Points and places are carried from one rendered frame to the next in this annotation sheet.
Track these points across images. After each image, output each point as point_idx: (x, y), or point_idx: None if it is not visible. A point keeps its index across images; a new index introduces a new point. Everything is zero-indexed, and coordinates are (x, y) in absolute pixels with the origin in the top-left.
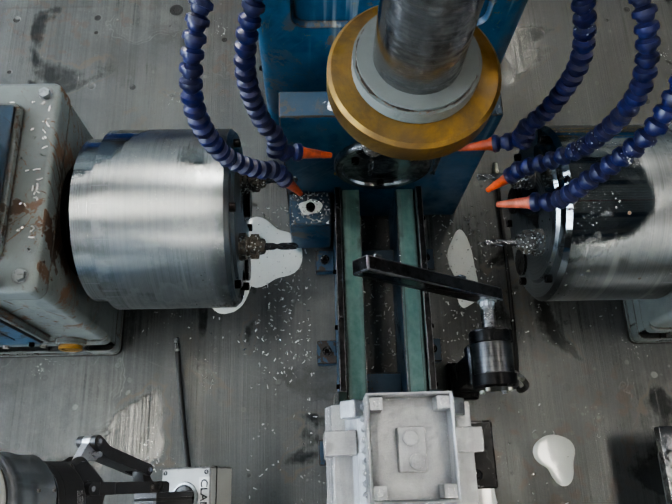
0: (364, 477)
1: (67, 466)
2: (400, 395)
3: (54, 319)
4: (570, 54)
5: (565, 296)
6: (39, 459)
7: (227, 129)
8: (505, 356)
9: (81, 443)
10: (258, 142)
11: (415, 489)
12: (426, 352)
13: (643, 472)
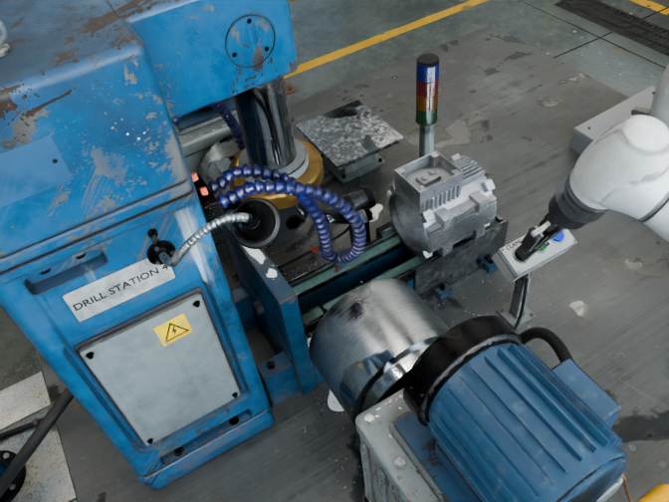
0: (451, 199)
1: (550, 208)
2: (410, 182)
3: None
4: (232, 125)
5: None
6: (556, 196)
7: (317, 328)
8: (354, 191)
9: (538, 233)
10: (269, 441)
11: (442, 172)
12: (364, 250)
13: (353, 184)
